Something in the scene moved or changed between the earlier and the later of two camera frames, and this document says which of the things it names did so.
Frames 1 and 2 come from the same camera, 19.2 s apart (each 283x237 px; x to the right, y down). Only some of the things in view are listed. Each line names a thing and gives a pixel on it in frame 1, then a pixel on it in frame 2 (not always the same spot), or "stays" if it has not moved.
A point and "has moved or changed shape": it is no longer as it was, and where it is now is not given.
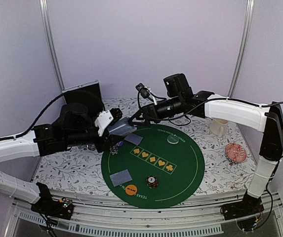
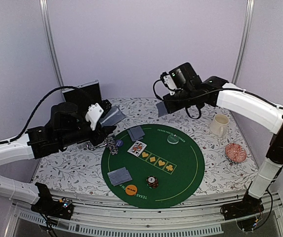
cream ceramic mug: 219,127 stays
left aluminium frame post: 43,5 stays
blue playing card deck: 121,127 has moved or changed shape
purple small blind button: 120,143 stays
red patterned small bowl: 235,153 stays
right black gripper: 145,111 -> 170,108
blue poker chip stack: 113,150 stays
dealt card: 134,138 -> 137,132
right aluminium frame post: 249,16 stays
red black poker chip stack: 152,182 stays
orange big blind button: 131,189 stays
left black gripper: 106,143 -> 101,135
